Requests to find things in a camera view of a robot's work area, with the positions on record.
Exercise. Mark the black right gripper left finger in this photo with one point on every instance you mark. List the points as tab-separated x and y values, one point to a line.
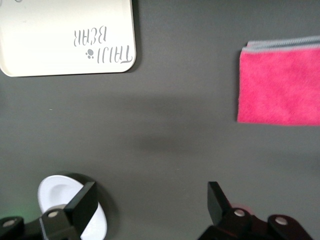
80	207

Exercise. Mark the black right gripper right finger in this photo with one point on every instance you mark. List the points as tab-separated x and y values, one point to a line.
220	212

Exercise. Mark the white round plate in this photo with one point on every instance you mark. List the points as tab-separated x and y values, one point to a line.
53	192

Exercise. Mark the pink folded cloth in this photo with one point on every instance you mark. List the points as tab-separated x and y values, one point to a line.
280	85

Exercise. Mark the cream tray with bear print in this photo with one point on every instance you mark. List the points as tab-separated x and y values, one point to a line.
50	32

